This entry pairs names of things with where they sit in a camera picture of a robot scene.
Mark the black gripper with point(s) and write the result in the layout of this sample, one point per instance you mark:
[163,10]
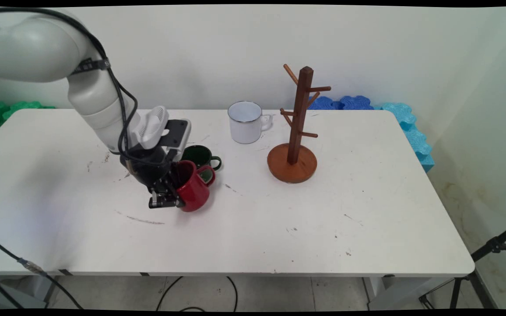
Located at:
[147,169]

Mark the red ceramic mug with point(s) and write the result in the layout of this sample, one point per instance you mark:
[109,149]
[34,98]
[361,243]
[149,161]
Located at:
[193,193]

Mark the dark green printed mug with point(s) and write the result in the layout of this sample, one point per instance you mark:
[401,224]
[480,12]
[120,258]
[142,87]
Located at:
[198,155]

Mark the white enamel mug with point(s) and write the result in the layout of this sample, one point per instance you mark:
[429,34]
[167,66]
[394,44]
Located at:
[244,127]

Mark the brown wooden mug tree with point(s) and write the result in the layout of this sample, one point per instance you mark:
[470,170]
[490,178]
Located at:
[304,87]

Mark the grey table leg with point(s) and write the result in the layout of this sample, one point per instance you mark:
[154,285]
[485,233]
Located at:
[33,289]

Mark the dark blue foam mat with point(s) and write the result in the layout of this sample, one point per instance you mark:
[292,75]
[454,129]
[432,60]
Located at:
[323,104]
[356,103]

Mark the white table leg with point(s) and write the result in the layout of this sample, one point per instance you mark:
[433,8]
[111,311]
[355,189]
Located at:
[393,292]

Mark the light blue foam mat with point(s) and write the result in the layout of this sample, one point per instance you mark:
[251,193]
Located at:
[415,136]

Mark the black tripod stand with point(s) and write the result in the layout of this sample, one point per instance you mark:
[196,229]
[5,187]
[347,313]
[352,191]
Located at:
[494,243]

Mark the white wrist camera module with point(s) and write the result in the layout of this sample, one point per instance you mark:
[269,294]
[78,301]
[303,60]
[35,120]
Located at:
[154,125]

